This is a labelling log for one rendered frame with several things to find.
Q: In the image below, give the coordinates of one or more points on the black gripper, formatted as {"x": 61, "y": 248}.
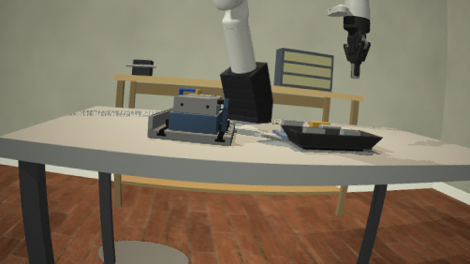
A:
{"x": 356, "y": 26}

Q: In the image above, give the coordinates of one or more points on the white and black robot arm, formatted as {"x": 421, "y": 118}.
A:
{"x": 237, "y": 32}

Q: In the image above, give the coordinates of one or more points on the yellow block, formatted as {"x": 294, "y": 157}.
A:
{"x": 315, "y": 124}

